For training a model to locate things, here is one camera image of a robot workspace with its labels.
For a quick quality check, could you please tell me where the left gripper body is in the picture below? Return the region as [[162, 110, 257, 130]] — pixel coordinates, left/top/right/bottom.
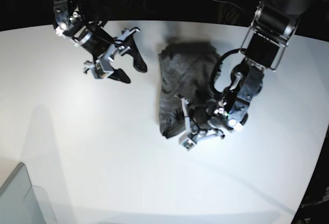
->
[[189, 104, 222, 141]]

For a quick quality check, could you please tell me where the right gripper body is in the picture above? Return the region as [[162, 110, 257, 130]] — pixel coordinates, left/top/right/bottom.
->
[[82, 33, 128, 70]]

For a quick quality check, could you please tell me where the grey t-shirt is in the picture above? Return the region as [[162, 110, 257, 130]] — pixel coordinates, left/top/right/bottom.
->
[[158, 42, 220, 139]]

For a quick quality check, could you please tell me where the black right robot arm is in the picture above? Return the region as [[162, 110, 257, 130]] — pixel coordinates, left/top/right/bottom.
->
[[53, 0, 148, 84]]

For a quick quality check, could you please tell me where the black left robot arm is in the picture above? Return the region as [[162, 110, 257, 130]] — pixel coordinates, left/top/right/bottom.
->
[[179, 0, 316, 149]]

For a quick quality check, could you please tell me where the grey tray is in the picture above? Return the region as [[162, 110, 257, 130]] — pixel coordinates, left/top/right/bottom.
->
[[1, 163, 58, 223]]

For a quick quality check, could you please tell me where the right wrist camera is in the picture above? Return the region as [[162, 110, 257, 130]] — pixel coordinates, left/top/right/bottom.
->
[[90, 57, 114, 79]]

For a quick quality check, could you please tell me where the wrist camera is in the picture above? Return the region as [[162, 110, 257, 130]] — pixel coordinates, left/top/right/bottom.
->
[[179, 134, 196, 151], [90, 57, 114, 79]]

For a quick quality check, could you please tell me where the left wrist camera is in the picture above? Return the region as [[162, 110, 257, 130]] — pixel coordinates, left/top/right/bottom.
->
[[179, 134, 196, 151]]

